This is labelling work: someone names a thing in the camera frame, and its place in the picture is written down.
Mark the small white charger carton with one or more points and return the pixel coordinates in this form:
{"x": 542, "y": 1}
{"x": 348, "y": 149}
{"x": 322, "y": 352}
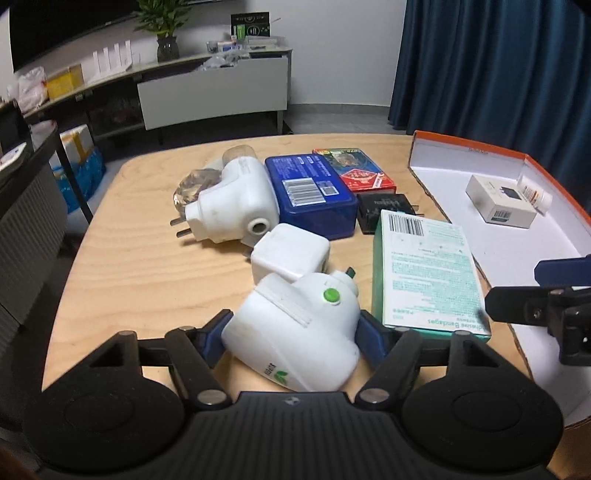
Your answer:
{"x": 489, "y": 194}

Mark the grey television cabinet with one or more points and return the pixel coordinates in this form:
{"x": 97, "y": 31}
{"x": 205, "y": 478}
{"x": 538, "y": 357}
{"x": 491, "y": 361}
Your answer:
{"x": 212, "y": 92}

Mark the small white bottle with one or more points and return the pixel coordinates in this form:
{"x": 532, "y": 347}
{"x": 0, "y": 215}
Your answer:
{"x": 531, "y": 187}

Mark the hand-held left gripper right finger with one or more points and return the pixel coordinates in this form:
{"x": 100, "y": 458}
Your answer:
{"x": 374, "y": 339}

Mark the green bandage box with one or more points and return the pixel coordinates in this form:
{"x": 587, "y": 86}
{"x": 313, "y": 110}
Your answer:
{"x": 429, "y": 272}

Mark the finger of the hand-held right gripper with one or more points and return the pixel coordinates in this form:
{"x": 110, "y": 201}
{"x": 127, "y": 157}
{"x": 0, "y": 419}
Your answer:
{"x": 561, "y": 271}
{"x": 517, "y": 304}

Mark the blue plastic bag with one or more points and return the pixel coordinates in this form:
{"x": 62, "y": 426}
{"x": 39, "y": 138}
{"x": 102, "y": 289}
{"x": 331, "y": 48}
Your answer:
{"x": 85, "y": 177}

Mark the yellow cardboard box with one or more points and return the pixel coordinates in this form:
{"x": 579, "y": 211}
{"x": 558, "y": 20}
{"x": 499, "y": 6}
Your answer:
{"x": 64, "y": 82}

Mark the white foam box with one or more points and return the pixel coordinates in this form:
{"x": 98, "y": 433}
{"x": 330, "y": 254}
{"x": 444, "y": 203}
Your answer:
{"x": 74, "y": 143}

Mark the blue plastic box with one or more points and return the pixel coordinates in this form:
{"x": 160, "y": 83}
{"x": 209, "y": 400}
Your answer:
{"x": 304, "y": 184}

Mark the red playing card box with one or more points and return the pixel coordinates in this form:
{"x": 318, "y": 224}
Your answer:
{"x": 360, "y": 177}

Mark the potted green plant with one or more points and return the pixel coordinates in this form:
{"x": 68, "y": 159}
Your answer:
{"x": 167, "y": 48}

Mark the dark blue curtain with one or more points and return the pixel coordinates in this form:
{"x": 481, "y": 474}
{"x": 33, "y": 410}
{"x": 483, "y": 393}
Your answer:
{"x": 485, "y": 69}

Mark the black and green box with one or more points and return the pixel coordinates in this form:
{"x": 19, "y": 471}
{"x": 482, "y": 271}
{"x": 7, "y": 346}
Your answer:
{"x": 249, "y": 25}

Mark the black cube charger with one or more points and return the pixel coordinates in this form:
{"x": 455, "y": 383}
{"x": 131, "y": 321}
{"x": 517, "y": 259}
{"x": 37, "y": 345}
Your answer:
{"x": 378, "y": 210}

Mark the small clear bottle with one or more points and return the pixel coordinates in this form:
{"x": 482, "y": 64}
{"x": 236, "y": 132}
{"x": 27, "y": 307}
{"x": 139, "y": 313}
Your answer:
{"x": 194, "y": 189}

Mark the orange-edged white cardboard box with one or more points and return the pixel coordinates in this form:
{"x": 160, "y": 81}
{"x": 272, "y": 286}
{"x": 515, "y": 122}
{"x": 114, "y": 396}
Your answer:
{"x": 508, "y": 249}

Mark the large white plug-in heater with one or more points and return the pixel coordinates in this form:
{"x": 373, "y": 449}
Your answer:
{"x": 235, "y": 198}

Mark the dark side table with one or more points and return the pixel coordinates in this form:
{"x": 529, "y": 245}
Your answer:
{"x": 27, "y": 147}

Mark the white router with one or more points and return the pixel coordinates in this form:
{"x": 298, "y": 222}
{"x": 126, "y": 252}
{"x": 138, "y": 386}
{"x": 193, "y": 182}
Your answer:
{"x": 113, "y": 57}

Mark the grey ribbed sofa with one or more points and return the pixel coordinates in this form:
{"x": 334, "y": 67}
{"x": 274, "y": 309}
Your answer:
{"x": 27, "y": 240}

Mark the white green-button plug-in heater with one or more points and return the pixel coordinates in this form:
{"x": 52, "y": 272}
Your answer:
{"x": 295, "y": 341}

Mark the clear plastic bag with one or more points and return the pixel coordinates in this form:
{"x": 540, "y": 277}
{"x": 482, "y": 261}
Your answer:
{"x": 221, "y": 61}

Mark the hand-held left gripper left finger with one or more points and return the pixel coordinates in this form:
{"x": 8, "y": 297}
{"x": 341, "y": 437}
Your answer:
{"x": 213, "y": 339}

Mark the white cube charger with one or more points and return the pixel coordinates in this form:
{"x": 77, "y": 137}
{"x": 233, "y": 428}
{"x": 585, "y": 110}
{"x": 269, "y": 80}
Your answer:
{"x": 286, "y": 251}

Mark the white plastic bag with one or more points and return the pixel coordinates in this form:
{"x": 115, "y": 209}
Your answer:
{"x": 30, "y": 87}

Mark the clear plastic container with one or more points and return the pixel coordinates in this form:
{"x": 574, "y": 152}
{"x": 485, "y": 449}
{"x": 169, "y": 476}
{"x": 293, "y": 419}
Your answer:
{"x": 258, "y": 42}

